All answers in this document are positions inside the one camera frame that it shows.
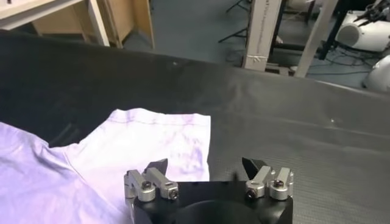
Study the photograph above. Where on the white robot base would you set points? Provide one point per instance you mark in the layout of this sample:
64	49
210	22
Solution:
362	33
379	76

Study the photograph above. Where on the tall white cardboard box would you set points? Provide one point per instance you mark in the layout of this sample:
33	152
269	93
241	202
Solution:
261	33

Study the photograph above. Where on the black tripod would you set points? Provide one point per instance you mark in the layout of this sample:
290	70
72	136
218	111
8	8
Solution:
237	30

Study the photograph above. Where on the black tablecloth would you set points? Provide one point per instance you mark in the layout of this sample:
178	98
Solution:
274	121

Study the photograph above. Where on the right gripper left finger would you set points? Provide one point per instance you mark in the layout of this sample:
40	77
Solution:
146	188

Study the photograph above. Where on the wooden partition wall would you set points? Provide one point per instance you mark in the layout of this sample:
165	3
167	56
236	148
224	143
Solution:
134	18

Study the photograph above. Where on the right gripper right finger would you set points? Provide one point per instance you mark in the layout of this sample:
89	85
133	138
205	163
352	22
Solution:
259	179

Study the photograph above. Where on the lavender t-shirt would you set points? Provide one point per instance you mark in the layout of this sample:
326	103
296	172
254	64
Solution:
91	170

